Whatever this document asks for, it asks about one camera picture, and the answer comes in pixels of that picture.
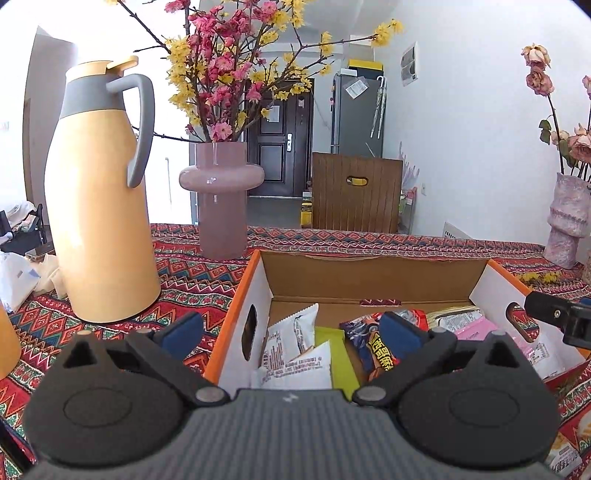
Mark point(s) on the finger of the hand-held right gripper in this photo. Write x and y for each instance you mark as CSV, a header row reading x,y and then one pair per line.
x,y
547,310

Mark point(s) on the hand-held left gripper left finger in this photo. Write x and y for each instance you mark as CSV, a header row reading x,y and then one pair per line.
x,y
184,333

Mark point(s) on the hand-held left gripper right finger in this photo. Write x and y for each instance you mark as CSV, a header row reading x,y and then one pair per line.
x,y
399,334

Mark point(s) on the dark blue red snack packet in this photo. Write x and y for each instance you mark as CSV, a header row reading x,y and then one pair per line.
x,y
369,350

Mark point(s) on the red pumpkin print cardboard box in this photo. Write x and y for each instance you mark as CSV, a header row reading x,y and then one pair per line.
x,y
378,281

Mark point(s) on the fallen yellow petals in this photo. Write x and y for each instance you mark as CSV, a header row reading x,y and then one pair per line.
x,y
531,277

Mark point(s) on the striped beige snack packet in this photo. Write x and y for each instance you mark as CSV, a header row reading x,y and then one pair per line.
x,y
452,319

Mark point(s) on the green snack packet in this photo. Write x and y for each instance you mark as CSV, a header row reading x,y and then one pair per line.
x,y
339,360

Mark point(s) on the pink snack packet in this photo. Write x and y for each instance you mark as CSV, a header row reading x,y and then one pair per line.
x,y
478,330

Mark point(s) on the mottled pink tall vase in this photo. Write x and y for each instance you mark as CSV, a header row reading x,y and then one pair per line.
x,y
565,217

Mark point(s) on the pink ringed vase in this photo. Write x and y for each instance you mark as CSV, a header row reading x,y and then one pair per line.
x,y
221,217

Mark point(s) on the orange white snack packet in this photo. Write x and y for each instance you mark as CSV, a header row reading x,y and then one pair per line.
x,y
563,454

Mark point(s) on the white storage cart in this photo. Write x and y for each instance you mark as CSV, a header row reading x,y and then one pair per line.
x,y
406,203

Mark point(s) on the wooden chair back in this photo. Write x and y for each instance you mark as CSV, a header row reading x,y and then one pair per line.
x,y
332,203

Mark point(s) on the yellow floor box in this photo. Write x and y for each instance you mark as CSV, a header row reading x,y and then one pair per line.
x,y
306,214

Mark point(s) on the pale dried grass bundle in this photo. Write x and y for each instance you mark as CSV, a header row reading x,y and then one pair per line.
x,y
408,170

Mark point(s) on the white plastic bag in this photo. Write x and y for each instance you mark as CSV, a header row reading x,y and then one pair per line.
x,y
16,277

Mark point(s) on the black bag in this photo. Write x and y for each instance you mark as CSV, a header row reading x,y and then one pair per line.
x,y
14,240

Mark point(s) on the dark brown door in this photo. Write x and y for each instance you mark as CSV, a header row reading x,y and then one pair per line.
x,y
272,157

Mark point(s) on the grey refrigerator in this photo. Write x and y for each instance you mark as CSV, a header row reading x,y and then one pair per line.
x,y
351,129

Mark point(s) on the white folded umbrella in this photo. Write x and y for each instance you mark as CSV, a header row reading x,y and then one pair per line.
x,y
378,106

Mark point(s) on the dried pink roses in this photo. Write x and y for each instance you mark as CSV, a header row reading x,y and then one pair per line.
x,y
535,78

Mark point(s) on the yellow and pink blossom branches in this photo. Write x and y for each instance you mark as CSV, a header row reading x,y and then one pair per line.
x,y
221,69

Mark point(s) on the white wall panel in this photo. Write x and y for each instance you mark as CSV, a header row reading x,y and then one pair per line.
x,y
409,64

